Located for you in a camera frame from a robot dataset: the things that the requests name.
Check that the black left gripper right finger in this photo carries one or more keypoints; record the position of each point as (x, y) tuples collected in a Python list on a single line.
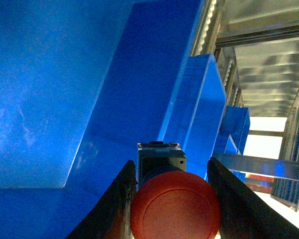
[(244, 215)]

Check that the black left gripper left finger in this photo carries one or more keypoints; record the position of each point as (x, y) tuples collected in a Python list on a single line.
[(110, 217)]

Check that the red button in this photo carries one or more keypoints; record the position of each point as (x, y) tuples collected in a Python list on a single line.
[(171, 203)]

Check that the blue stacked target bin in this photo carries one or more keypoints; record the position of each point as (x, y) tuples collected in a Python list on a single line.
[(81, 83)]

